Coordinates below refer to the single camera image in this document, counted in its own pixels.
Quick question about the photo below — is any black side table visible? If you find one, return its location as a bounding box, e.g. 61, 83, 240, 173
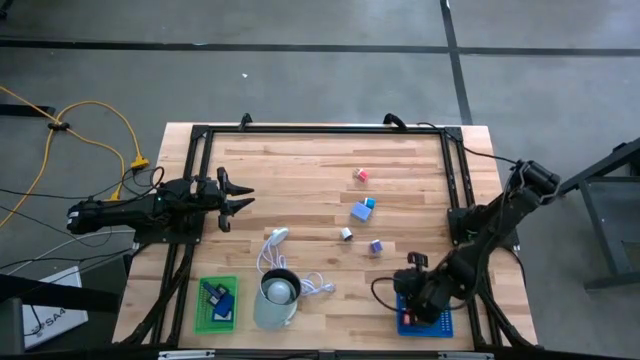
553, 135, 640, 292

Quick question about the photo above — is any white appliance with base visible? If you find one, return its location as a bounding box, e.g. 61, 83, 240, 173
251, 267, 303, 332

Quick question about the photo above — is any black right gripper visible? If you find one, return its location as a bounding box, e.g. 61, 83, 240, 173
392, 267, 454, 327

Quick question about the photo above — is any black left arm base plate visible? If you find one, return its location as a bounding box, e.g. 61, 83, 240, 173
132, 212, 207, 246

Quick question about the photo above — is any white lamp power cord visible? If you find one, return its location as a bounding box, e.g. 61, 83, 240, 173
255, 226, 338, 298

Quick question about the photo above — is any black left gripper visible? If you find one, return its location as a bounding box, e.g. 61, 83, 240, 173
192, 166, 257, 235

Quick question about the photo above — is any blue plastic basket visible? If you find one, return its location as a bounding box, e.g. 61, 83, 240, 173
395, 291, 456, 339

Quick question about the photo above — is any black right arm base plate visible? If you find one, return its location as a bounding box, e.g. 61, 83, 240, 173
446, 205, 522, 250

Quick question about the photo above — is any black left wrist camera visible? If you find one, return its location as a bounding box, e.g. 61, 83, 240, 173
193, 177, 221, 201

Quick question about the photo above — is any black floor stand foot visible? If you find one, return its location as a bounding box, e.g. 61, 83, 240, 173
0, 103, 57, 118

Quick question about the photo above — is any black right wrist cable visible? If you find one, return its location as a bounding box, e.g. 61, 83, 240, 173
369, 276, 401, 315

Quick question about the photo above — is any black table frame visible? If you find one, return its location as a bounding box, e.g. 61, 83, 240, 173
112, 123, 540, 359

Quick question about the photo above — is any white light bulb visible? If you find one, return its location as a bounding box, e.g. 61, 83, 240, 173
266, 279, 294, 306

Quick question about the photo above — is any white cardboard box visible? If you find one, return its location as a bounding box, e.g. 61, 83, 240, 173
21, 265, 90, 350

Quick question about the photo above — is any black floor beam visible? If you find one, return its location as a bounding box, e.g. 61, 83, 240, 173
0, 272, 122, 315

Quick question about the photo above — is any silver aluminium profile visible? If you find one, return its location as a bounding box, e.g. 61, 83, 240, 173
438, 351, 495, 360
158, 349, 217, 360

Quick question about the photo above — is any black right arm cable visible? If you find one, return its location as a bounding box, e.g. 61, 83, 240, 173
416, 121, 521, 167

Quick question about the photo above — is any yellow extension cord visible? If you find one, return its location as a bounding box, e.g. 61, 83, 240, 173
0, 84, 151, 231

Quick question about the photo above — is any light blue multiport charger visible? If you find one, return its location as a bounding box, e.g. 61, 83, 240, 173
349, 200, 374, 224

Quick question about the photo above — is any green plastic basket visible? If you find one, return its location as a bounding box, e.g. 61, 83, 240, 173
193, 275, 241, 336

